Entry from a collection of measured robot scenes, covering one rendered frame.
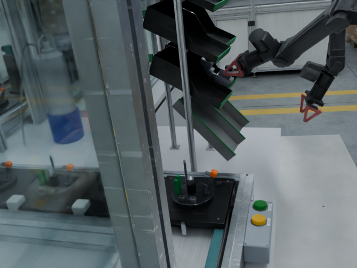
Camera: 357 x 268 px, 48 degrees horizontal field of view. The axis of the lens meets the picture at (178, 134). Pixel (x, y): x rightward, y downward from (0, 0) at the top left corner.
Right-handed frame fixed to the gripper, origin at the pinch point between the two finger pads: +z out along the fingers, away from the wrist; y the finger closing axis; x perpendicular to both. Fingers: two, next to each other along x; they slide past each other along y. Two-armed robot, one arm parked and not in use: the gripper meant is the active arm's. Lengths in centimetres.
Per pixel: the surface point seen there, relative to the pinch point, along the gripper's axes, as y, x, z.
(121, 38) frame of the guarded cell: 123, -28, -46
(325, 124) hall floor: -224, 129, 28
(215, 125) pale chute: 10.6, 15.2, 10.0
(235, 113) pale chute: -6.0, 18.6, 7.9
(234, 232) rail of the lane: 55, 32, -2
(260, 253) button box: 59, 38, -9
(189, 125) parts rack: 23.6, 7.4, 12.0
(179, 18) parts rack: 23.5, -25.6, -3.5
